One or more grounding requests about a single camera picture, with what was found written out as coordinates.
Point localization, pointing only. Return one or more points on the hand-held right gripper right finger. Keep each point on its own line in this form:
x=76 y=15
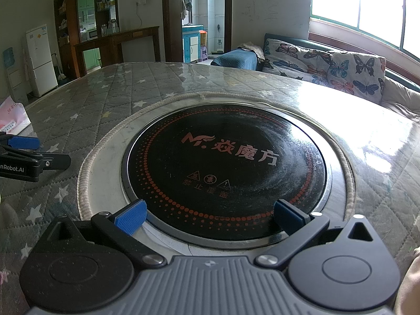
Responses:
x=288 y=218

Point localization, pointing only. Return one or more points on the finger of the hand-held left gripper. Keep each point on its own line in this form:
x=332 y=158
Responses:
x=52 y=161
x=23 y=142

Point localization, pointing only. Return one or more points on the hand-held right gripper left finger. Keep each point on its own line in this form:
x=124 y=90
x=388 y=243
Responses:
x=131 y=218

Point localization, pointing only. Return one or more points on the beige garment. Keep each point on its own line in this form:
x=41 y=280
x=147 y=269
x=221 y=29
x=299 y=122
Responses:
x=410 y=279

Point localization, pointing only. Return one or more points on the pink tissue packet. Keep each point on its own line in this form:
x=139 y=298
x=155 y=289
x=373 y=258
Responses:
x=13 y=115

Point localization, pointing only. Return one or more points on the white refrigerator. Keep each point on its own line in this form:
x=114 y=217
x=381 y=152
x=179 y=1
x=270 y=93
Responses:
x=41 y=59

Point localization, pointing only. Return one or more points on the round black induction cooktop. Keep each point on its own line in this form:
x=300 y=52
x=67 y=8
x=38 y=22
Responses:
x=213 y=170

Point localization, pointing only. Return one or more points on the dark wooden cabinet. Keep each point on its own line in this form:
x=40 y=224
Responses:
x=73 y=55

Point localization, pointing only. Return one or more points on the white microwave oven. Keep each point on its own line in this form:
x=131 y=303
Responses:
x=90 y=34

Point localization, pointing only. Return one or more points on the dark wooden console table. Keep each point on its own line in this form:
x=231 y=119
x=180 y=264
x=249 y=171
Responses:
x=131 y=34

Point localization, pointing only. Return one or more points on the beige cushion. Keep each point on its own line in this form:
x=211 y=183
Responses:
x=400 y=98

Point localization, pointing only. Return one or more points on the blue quilted armrest cover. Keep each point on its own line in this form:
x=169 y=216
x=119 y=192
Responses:
x=234 y=59

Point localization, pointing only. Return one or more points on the beige knitted throw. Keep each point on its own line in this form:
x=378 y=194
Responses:
x=254 y=48

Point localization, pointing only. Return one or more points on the purple plastic stool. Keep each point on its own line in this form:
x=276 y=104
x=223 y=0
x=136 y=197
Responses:
x=203 y=53

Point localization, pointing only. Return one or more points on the floor squeegee mop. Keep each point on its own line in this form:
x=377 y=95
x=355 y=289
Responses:
x=218 y=51

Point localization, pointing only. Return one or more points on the blue white small cabinet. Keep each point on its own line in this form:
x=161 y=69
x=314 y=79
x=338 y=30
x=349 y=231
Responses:
x=192 y=44

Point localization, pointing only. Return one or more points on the orange container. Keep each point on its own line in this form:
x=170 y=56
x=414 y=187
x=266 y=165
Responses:
x=203 y=34

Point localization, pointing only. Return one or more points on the hanging grey towel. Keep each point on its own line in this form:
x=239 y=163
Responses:
x=187 y=3

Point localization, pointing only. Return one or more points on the dark wooden door frame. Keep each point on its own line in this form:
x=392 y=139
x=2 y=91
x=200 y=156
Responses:
x=169 y=23

